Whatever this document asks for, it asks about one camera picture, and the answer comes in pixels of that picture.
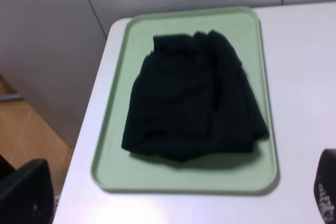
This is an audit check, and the black short sleeve shirt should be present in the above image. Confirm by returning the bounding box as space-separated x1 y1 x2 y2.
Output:
121 31 269 162

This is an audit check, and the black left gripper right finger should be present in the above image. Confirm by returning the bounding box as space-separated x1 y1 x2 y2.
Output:
314 149 336 223

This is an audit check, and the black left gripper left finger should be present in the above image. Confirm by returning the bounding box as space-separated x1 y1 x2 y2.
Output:
1 158 55 223

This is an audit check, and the light green plastic tray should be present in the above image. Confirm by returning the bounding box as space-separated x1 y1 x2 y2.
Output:
90 6 279 195

